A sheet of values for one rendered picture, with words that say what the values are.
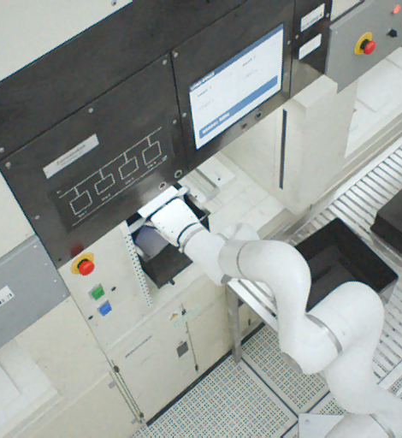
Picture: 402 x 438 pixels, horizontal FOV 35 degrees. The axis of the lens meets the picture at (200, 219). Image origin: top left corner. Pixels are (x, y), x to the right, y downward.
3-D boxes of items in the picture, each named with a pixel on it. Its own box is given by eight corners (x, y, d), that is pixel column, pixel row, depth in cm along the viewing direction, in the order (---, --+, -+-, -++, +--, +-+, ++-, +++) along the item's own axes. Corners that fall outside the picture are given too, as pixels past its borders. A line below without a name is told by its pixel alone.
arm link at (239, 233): (284, 213, 140) (229, 216, 168) (230, 257, 135) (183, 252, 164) (305, 245, 142) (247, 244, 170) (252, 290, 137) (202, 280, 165)
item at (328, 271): (268, 287, 210) (269, 262, 196) (332, 242, 218) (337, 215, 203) (325, 351, 197) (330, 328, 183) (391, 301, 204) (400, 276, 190)
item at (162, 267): (156, 299, 189) (138, 245, 163) (115, 256, 199) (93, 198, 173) (217, 251, 197) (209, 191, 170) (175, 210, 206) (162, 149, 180)
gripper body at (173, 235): (177, 255, 168) (151, 229, 173) (206, 233, 171) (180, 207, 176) (174, 240, 161) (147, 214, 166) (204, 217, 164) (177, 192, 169)
